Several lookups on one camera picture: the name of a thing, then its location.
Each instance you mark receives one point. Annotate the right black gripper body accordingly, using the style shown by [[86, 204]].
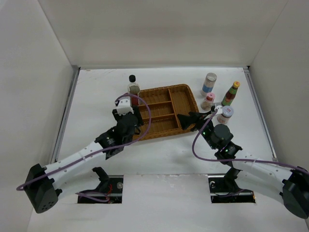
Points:
[[206, 133]]

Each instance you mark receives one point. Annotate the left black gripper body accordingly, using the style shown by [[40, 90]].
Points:
[[118, 117]]

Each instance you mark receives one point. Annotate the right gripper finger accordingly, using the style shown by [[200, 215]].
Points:
[[198, 115], [186, 120]]

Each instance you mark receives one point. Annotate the tall glass red-label bottle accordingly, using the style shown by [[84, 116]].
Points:
[[134, 89]]

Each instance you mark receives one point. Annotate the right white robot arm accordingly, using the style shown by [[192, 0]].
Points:
[[284, 183]]

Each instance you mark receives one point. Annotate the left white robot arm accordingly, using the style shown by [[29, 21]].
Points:
[[81, 172]]

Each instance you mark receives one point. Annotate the pink-cap spice shaker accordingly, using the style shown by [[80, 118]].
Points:
[[208, 101]]

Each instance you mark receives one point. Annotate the woven wicker divided basket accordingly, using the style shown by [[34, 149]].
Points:
[[165, 104]]

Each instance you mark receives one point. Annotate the green sauce bottle yellow cap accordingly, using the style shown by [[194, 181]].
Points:
[[230, 95]]

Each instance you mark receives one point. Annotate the blue-label silver-lid shaker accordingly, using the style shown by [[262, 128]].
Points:
[[208, 84]]

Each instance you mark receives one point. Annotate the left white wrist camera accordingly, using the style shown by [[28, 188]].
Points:
[[123, 106]]

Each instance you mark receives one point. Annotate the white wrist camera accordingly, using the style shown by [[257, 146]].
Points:
[[216, 106], [123, 106]]

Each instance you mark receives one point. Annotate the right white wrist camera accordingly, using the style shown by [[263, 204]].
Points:
[[216, 106]]

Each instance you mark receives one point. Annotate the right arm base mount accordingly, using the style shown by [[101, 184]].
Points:
[[223, 189]]

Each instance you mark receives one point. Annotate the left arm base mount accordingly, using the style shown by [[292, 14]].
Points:
[[109, 190]]

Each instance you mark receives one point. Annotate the aluminium table edge frame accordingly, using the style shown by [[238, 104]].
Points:
[[88, 113]]

